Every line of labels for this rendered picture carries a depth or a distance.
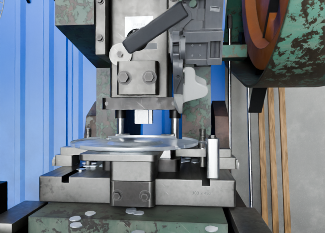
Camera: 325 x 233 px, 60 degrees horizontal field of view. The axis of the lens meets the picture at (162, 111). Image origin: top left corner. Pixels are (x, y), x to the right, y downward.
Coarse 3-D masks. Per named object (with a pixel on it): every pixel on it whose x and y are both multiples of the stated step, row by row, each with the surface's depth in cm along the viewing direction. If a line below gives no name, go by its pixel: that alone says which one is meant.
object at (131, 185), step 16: (96, 160) 49; (112, 160) 48; (128, 160) 48; (144, 160) 48; (112, 176) 61; (128, 176) 60; (144, 176) 60; (112, 192) 61; (128, 192) 60; (144, 192) 60
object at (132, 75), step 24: (120, 0) 70; (144, 0) 70; (120, 24) 70; (144, 24) 70; (120, 48) 69; (120, 72) 67; (144, 72) 66; (168, 72) 69; (120, 96) 70; (144, 96) 70; (168, 96) 69
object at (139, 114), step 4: (136, 112) 77; (140, 112) 76; (144, 112) 76; (152, 112) 77; (136, 116) 76; (140, 116) 76; (144, 116) 76; (152, 116) 77; (136, 120) 76; (140, 120) 76; (144, 120) 76; (152, 120) 77
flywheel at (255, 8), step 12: (252, 0) 103; (264, 0) 91; (288, 0) 69; (252, 12) 102; (264, 12) 91; (252, 24) 99; (264, 24) 91; (276, 24) 78; (252, 36) 95; (276, 36) 67; (252, 48) 92; (264, 48) 78; (252, 60) 92; (264, 60) 78
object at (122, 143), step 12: (72, 144) 58; (84, 144) 62; (96, 144) 62; (108, 144) 62; (120, 144) 60; (132, 144) 59; (144, 144) 60; (156, 144) 61; (168, 144) 62; (180, 144) 62; (192, 144) 58
